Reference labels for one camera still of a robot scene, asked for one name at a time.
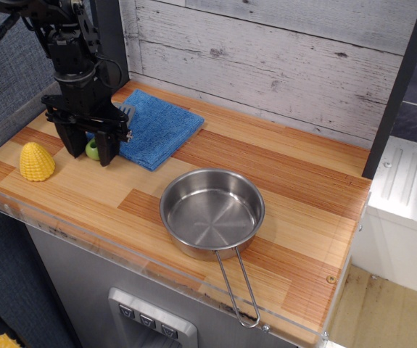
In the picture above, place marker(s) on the yellow object bottom left corner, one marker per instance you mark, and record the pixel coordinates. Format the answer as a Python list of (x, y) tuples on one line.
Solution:
[(6, 342)]

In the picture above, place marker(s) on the white ridged sink unit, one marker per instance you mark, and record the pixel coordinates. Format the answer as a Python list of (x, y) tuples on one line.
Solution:
[(386, 244)]

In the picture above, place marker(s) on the steel pan with wire handle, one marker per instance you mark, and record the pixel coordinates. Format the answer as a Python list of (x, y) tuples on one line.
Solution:
[(212, 214)]

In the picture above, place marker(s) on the dark left vertical post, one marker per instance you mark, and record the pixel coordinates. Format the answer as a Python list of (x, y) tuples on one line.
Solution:
[(107, 17)]

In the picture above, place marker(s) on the green handled grey spatula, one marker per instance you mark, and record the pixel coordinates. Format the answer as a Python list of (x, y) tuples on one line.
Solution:
[(93, 149)]

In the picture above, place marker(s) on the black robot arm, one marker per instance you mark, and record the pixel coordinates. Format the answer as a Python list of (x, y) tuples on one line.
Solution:
[(87, 79)]

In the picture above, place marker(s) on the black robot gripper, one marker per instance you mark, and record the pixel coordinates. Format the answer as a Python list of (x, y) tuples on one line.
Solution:
[(86, 106)]

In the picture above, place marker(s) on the blue folded cloth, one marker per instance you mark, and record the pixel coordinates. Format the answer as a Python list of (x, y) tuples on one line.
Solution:
[(158, 128)]

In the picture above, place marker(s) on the dark vertical post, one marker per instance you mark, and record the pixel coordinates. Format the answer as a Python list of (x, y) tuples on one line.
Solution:
[(107, 17), (399, 89)]

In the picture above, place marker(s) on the yellow toy corn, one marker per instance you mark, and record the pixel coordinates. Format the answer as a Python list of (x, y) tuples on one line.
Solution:
[(36, 164)]

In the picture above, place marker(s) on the silver dispenser button panel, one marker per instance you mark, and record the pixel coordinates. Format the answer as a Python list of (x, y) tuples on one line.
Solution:
[(142, 324)]

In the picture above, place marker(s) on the dark right vertical post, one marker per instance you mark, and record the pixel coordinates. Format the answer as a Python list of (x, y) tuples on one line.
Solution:
[(399, 89)]

